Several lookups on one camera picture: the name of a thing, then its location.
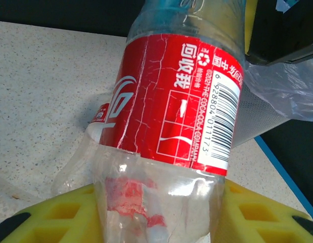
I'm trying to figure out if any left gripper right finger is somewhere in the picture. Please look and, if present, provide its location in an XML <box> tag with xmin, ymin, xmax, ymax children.
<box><xmin>216</xmin><ymin>178</ymin><xmax>313</xmax><ymax>243</ymax></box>

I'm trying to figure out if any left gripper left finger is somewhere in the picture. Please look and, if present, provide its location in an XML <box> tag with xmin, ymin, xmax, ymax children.
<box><xmin>0</xmin><ymin>183</ymin><xmax>104</xmax><ymax>243</ymax></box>

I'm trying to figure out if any Coke bottle with yellow cap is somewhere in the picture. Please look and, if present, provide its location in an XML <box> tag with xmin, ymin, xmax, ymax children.
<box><xmin>93</xmin><ymin>0</ymin><xmax>248</xmax><ymax>243</ymax></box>

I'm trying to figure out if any translucent plastic bin bag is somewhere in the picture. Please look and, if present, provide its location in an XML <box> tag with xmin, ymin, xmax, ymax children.
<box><xmin>244</xmin><ymin>58</ymin><xmax>313</xmax><ymax>123</ymax></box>

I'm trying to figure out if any grey mesh waste bin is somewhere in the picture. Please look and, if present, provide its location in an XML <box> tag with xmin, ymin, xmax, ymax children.
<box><xmin>232</xmin><ymin>82</ymin><xmax>291</xmax><ymax>149</ymax></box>

